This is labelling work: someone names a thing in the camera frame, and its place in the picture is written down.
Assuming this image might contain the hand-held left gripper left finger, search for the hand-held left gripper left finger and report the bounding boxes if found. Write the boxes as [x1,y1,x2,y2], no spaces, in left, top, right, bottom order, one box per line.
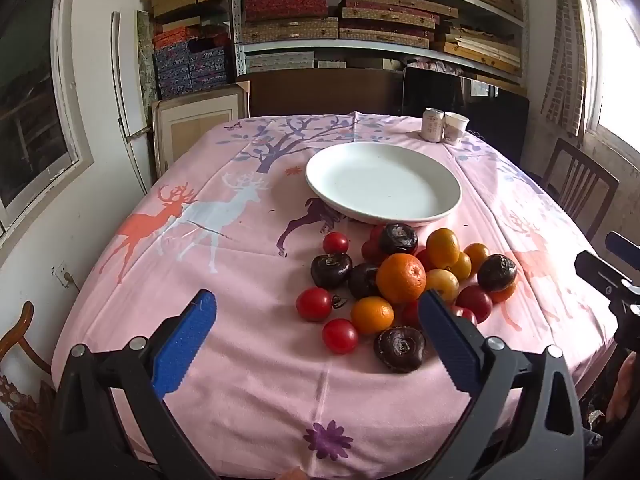
[50,287,221,480]

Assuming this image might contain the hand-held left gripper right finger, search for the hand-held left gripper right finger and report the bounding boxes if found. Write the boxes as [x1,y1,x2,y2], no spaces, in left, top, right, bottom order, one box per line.
[417,287,586,480]

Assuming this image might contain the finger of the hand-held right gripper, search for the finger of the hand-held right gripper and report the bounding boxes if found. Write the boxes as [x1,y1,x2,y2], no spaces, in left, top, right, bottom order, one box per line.
[605,232,640,263]
[574,250,633,306]

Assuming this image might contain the small yellow mandarin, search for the small yellow mandarin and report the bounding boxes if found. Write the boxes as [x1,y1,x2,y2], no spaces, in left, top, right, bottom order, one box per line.
[425,269,460,305]
[448,251,472,282]

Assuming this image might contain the small orange mandarin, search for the small orange mandarin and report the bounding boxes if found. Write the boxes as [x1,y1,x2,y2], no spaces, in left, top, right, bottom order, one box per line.
[487,282,517,304]

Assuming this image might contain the large orange mandarin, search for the large orange mandarin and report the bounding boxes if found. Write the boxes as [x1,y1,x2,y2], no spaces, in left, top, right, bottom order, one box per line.
[376,253,427,305]

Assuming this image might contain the white oval plate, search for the white oval plate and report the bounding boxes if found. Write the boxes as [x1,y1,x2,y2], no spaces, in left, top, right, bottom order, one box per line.
[305,141,462,226]

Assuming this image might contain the person's right hand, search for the person's right hand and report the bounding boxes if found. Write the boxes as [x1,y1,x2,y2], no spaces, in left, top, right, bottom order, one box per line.
[606,357,637,423]

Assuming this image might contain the dark wooden slatted chair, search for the dark wooden slatted chair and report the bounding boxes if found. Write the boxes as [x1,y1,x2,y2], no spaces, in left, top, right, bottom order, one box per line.
[542,137,621,241]

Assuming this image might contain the pink printed tablecloth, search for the pink printed tablecloth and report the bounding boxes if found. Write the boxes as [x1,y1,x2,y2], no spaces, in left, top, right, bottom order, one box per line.
[50,112,618,478]

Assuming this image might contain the carved wooden chair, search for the carved wooden chair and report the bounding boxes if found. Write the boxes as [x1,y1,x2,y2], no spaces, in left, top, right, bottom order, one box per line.
[0,301,56,461]

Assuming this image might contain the black panel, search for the black panel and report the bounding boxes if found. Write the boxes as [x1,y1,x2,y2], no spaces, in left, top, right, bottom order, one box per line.
[401,66,530,166]

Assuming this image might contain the bright white framed window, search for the bright white framed window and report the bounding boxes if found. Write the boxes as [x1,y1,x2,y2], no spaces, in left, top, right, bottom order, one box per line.
[575,0,640,153]

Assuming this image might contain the beige curtain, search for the beige curtain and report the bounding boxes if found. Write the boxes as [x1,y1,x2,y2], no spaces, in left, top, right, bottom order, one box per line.
[540,0,588,136]

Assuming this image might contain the white paper cup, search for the white paper cup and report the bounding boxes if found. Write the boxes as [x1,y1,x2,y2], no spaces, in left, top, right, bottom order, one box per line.
[442,111,471,147]

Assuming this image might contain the white drink can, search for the white drink can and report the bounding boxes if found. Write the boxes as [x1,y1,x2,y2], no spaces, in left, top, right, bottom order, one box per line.
[422,107,446,142]

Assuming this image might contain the beige flat carton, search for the beige flat carton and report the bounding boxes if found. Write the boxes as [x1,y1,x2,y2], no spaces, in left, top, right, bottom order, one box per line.
[151,81,251,181]

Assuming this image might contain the white leaning board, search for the white leaning board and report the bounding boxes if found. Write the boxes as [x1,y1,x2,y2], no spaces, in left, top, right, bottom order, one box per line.
[110,10,153,196]

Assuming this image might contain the pink cloth bundle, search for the pink cloth bundle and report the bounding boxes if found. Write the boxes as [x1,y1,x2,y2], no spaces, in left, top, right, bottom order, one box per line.
[407,59,461,76]

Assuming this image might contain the stack of blue floral boxes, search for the stack of blue floral boxes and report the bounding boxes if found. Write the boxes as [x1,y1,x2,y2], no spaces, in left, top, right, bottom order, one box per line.
[152,35,233,101]

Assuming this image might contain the brown wooden board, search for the brown wooden board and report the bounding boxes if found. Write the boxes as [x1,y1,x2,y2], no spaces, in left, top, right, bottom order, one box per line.
[248,69,406,118]

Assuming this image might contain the grey marble slab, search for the grey marble slab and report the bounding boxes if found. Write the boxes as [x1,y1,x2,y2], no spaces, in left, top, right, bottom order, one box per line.
[136,10,158,106]

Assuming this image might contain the orange patterned box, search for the orange patterned box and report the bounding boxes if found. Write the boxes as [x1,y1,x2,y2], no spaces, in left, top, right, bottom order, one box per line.
[152,26,201,51]

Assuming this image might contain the white metal shelf rack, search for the white metal shelf rack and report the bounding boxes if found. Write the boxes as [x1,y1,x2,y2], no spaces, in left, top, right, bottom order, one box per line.
[231,0,531,88]

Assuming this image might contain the stacks of red tan boxes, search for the stacks of red tan boxes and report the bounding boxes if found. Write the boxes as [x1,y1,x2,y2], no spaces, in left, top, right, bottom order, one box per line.
[240,0,526,76]

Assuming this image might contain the white wall socket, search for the white wall socket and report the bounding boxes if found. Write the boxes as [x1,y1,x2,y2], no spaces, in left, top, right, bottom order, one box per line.
[52,261,76,291]

